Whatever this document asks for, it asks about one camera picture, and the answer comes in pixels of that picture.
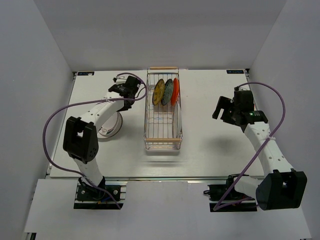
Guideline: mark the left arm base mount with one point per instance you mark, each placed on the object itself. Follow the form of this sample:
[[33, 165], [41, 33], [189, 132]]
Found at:
[[84, 201]]

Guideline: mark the teal patterned plate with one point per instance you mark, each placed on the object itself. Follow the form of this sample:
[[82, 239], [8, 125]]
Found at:
[[168, 91]]

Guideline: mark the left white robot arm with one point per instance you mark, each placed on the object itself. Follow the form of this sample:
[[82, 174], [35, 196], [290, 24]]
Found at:
[[80, 139]]

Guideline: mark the orange plate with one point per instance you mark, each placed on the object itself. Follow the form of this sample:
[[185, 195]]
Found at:
[[175, 93]]

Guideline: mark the blue table label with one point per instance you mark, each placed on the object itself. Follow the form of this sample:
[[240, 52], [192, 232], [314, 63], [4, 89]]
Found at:
[[85, 73], [235, 71]]

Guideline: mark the metal wire dish rack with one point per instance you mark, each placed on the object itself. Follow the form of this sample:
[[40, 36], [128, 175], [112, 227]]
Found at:
[[158, 119]]

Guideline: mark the white plate teal rim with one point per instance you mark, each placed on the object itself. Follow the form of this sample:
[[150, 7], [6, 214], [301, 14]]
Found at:
[[111, 127]]

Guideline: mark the white plate red lettering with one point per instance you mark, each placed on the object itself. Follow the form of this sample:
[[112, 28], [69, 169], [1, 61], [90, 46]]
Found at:
[[117, 133]]

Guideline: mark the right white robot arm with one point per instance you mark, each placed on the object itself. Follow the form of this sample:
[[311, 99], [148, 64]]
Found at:
[[283, 187]]

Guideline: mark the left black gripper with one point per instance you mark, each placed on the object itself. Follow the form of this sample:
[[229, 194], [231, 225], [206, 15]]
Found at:
[[124, 109]]

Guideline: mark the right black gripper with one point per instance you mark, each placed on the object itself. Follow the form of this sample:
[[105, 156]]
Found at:
[[223, 102]]

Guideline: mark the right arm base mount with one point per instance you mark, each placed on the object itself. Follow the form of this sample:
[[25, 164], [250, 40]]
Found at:
[[216, 191]]

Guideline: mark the right blue table label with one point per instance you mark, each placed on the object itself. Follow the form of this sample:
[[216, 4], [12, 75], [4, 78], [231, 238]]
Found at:
[[235, 71]]

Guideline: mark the left blue table label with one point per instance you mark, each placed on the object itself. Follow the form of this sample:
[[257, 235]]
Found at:
[[85, 73]]

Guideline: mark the yellow patterned plate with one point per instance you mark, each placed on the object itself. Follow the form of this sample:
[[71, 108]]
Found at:
[[158, 92]]

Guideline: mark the plain white plate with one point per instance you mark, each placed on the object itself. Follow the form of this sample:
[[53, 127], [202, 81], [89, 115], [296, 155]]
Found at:
[[177, 120]]

